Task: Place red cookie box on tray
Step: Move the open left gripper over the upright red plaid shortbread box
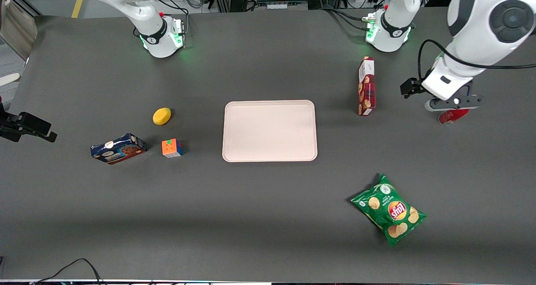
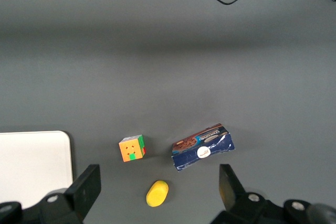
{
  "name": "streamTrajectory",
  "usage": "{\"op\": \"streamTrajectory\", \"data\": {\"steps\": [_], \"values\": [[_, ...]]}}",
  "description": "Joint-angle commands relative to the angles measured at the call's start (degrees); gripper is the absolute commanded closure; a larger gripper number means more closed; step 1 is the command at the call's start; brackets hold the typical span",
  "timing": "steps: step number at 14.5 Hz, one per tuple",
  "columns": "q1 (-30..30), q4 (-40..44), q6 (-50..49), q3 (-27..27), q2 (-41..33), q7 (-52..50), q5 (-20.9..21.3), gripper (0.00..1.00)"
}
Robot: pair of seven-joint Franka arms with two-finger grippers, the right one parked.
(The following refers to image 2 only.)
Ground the white plastic tray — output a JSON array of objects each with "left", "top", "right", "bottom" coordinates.
[{"left": 0, "top": 130, "right": 74, "bottom": 204}]

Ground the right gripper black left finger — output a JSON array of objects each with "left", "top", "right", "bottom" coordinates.
[{"left": 0, "top": 164, "right": 102, "bottom": 224}]

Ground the orange Rubik's cube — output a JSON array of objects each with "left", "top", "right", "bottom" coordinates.
[{"left": 118, "top": 134, "right": 146, "bottom": 163}]

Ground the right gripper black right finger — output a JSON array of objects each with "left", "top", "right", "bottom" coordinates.
[{"left": 209, "top": 164, "right": 318, "bottom": 224}]

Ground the yellow lemon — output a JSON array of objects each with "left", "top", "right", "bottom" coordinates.
[{"left": 145, "top": 180, "right": 170, "bottom": 208}]

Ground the dark blue cookie box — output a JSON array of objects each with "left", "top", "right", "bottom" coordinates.
[{"left": 172, "top": 123, "right": 236, "bottom": 173}]

